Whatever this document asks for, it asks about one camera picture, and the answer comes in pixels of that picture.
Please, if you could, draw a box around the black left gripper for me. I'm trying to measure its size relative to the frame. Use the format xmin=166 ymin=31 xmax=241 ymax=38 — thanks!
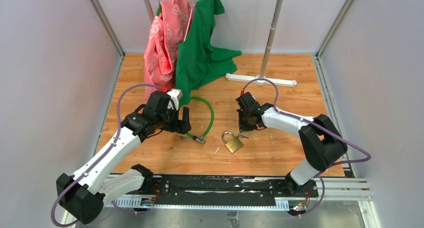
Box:
xmin=156 ymin=104 xmax=192 ymax=134

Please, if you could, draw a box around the brass padlock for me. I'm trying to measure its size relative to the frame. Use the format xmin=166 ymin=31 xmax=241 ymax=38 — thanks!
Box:
xmin=221 ymin=131 xmax=244 ymax=154

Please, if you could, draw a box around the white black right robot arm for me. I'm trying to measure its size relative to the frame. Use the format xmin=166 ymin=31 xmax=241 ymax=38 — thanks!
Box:
xmin=236 ymin=92 xmax=348 ymax=197

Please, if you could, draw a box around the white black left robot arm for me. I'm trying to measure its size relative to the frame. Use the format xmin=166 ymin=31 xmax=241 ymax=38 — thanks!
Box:
xmin=51 ymin=89 xmax=191 ymax=224

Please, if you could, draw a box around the white clothes rack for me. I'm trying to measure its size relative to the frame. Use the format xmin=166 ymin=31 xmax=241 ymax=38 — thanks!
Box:
xmin=143 ymin=0 xmax=297 ymax=87

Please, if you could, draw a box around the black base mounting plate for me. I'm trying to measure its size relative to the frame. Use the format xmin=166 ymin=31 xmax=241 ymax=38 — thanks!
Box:
xmin=130 ymin=174 xmax=319 ymax=207

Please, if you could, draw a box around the green t-shirt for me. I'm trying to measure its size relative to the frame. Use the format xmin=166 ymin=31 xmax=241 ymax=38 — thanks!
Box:
xmin=175 ymin=0 xmax=242 ymax=106

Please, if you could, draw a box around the pink patterned garment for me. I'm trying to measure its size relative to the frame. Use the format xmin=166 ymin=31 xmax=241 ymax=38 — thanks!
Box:
xmin=143 ymin=0 xmax=193 ymax=101

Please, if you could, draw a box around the green cable lock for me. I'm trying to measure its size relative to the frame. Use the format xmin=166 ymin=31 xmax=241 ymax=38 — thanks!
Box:
xmin=176 ymin=96 xmax=215 ymax=144

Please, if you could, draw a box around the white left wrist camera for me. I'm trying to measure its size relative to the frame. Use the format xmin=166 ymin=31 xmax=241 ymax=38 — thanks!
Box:
xmin=167 ymin=89 xmax=183 ymax=109

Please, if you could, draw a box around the aluminium frame rail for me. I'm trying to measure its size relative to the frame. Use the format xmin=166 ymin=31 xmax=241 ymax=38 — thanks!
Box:
xmin=88 ymin=177 xmax=381 ymax=227

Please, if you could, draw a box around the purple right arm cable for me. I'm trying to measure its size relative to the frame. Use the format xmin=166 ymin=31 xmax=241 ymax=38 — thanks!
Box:
xmin=241 ymin=78 xmax=372 ymax=217

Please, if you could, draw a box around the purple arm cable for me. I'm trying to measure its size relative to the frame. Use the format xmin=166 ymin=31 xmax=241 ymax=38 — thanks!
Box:
xmin=50 ymin=84 xmax=165 ymax=228
xmin=241 ymin=78 xmax=372 ymax=217

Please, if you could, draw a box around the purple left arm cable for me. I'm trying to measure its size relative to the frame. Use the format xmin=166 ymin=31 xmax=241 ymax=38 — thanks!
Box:
xmin=50 ymin=84 xmax=165 ymax=228

